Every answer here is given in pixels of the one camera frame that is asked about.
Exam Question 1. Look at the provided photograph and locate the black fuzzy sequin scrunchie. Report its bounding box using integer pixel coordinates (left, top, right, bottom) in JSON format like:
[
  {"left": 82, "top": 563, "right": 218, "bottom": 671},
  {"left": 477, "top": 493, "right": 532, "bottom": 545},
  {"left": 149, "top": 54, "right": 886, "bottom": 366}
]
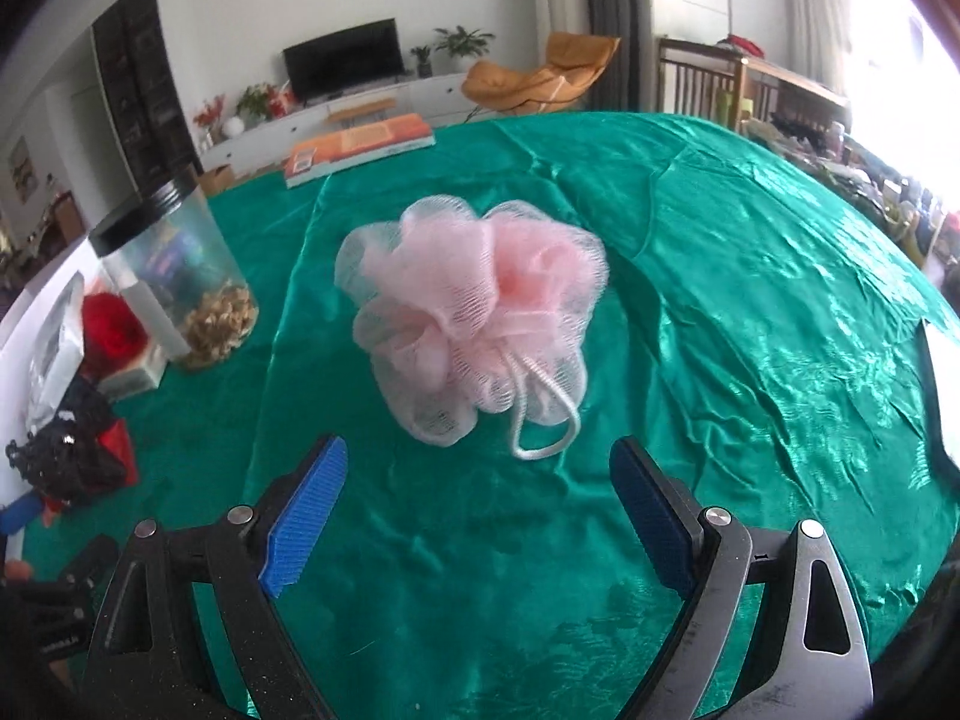
[{"left": 5, "top": 376, "right": 127, "bottom": 507}]

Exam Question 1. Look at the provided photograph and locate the red yarn ball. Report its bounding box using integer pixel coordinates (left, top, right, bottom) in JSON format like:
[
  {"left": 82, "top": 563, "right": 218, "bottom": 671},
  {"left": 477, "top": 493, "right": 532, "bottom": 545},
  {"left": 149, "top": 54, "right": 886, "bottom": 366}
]
[{"left": 82, "top": 293, "right": 149, "bottom": 380}]

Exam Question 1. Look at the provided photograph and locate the pink mesh bath loofah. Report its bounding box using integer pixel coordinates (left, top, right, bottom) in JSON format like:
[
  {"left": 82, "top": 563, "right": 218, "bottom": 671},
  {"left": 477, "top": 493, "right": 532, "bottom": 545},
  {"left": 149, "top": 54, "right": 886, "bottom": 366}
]
[{"left": 334, "top": 195, "right": 608, "bottom": 461}]

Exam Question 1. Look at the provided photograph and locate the green satin tablecloth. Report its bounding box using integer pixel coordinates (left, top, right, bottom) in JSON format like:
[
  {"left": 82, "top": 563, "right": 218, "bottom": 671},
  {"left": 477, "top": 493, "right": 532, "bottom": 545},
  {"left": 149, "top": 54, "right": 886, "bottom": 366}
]
[{"left": 25, "top": 112, "right": 958, "bottom": 718}]

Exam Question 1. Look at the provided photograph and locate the clear jar black lid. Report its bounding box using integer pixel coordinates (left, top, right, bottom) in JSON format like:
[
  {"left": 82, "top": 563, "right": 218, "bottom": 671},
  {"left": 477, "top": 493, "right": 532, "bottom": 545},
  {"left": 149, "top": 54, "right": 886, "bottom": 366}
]
[{"left": 88, "top": 167, "right": 259, "bottom": 369}]

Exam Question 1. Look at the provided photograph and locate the orange book on table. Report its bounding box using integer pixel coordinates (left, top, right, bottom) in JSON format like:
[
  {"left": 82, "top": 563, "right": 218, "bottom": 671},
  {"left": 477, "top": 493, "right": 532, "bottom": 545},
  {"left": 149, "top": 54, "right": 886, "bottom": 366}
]
[{"left": 285, "top": 114, "right": 436, "bottom": 188}]

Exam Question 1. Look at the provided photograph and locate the black flat television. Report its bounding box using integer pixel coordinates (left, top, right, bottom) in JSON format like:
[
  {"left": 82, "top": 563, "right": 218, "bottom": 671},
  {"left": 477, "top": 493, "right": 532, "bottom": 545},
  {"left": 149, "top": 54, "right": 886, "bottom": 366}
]
[{"left": 283, "top": 18, "right": 405, "bottom": 103}]

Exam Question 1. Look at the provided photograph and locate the black display cabinet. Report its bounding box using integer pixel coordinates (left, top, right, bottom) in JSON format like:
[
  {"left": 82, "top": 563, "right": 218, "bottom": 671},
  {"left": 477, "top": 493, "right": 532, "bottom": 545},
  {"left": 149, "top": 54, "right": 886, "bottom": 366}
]
[{"left": 91, "top": 0, "right": 200, "bottom": 195}]

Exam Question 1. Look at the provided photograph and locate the white tv cabinet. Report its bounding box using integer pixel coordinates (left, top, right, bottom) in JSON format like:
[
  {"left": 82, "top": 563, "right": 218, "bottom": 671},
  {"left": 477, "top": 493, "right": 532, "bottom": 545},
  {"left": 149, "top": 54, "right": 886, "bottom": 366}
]
[{"left": 200, "top": 73, "right": 473, "bottom": 176}]

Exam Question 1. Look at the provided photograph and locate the orange lounge chair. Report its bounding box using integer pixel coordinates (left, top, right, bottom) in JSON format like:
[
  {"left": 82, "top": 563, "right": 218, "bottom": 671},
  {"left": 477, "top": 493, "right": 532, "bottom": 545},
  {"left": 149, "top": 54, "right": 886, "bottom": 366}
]
[{"left": 460, "top": 31, "right": 622, "bottom": 115}]

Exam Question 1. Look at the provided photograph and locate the green potted plant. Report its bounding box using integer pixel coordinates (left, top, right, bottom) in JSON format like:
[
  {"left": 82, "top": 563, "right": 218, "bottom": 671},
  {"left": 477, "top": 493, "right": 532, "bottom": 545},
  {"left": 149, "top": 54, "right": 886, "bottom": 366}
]
[{"left": 434, "top": 25, "right": 496, "bottom": 73}]

